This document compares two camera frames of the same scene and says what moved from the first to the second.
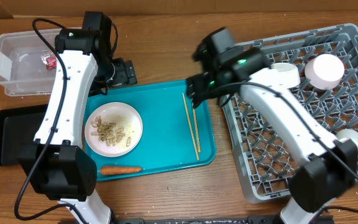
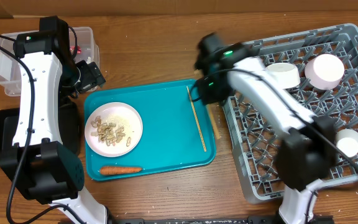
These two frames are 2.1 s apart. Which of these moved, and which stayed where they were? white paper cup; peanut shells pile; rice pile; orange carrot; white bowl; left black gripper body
Moved: rice pile; left black gripper body
Stayed: orange carrot; white paper cup; white bowl; peanut shells pile
